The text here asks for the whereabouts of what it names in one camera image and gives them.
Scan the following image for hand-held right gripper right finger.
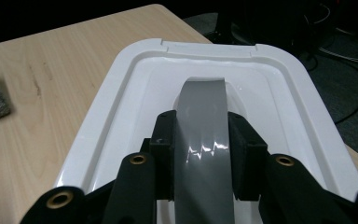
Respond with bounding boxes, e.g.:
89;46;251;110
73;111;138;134
227;111;269;203

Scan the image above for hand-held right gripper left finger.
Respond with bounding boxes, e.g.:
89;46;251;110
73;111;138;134
148;109;177;201

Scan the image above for white box lid grey handle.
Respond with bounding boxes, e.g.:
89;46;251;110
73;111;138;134
53;37;358;224

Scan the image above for black stand base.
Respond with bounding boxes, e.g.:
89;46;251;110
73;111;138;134
204;0;296;45

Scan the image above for white floor cable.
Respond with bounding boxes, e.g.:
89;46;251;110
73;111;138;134
317;46;358;68

